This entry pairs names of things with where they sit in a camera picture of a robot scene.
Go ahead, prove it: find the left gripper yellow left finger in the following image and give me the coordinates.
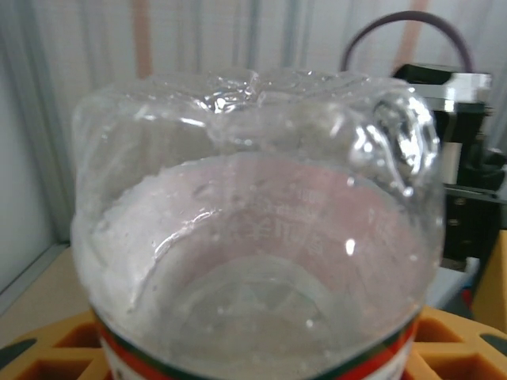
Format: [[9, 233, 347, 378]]
[[0, 308, 108, 380]]

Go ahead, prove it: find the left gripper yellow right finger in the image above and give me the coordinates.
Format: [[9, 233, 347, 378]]
[[403, 306, 507, 380]]

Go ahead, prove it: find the red label bottle red cap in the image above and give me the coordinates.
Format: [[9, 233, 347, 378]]
[[70, 66, 447, 380]]

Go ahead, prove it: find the thin aluminium edge rail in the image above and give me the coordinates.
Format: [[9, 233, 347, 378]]
[[0, 240, 74, 316]]

